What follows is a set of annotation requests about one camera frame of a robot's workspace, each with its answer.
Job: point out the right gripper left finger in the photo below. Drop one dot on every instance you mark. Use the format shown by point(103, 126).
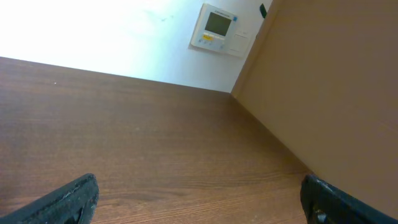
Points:
point(74, 202)

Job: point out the brown wooden side panel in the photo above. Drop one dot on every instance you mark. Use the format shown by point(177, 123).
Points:
point(322, 78)

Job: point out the white wall thermostat panel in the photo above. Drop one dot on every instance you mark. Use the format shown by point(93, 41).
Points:
point(217, 30)

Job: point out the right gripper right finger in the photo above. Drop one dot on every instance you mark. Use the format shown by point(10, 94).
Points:
point(324, 203)

